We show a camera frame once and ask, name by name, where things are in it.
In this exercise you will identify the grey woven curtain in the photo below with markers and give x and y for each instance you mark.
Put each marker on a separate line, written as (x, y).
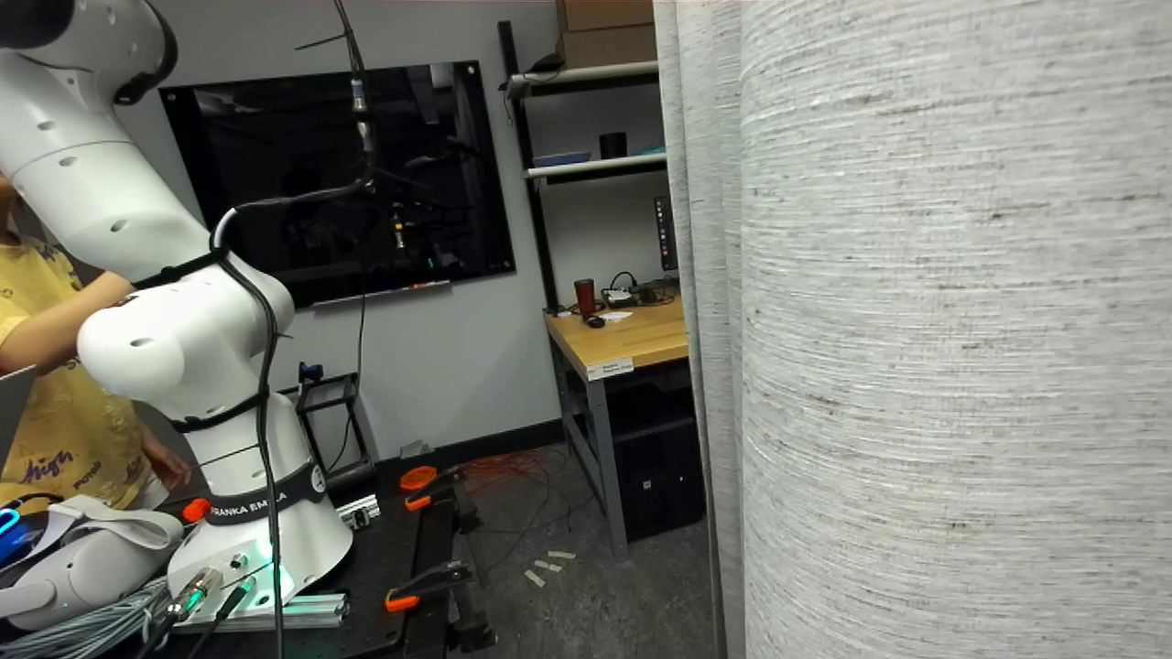
(952, 368)

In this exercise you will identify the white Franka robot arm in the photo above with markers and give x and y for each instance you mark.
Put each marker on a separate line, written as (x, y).
(169, 343)

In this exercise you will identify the dark red cup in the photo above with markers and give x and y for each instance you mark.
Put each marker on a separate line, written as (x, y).
(583, 299)

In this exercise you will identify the wooden top workbench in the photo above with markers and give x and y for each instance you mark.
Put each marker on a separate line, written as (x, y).
(622, 335)

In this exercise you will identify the black computer tower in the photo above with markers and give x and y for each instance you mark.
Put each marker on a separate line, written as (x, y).
(659, 478)

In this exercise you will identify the black metal shelf unit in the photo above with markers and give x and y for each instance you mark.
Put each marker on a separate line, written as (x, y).
(599, 166)

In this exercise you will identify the small black box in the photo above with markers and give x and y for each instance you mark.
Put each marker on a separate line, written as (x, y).
(613, 145)

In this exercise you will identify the brown cardboard box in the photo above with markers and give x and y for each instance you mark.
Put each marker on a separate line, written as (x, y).
(605, 31)

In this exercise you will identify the orange round knob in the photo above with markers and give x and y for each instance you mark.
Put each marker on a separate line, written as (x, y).
(196, 510)

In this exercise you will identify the person in yellow shirt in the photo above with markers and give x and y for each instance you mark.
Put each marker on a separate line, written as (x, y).
(56, 415)

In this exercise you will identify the grey fabric bag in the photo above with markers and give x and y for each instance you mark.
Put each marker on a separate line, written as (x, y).
(84, 554)

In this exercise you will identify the blue plastic object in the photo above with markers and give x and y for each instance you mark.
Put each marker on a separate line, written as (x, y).
(9, 535)

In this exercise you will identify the black glass wall board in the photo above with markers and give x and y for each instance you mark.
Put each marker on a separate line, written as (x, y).
(268, 157)

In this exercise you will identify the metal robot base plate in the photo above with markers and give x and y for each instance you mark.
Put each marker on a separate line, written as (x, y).
(305, 604)

